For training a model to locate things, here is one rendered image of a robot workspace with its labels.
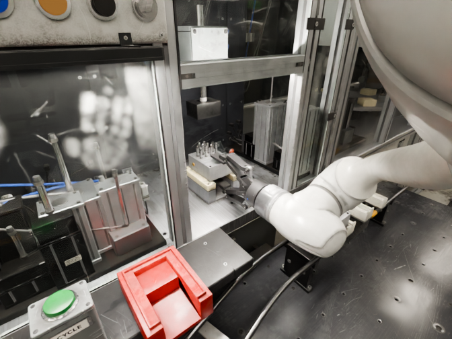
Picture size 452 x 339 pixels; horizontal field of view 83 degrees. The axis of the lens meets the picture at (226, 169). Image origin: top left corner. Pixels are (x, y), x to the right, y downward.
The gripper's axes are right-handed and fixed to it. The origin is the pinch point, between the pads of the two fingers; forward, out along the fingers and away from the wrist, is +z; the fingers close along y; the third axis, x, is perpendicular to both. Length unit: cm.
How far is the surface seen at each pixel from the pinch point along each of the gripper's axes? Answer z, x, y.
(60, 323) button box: -27, 48, 2
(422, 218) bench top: -41, -77, -32
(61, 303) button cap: -25, 47, 4
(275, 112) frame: 3.1, -27.8, 13.0
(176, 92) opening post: -13.6, 19.5, 28.6
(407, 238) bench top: -42, -60, -32
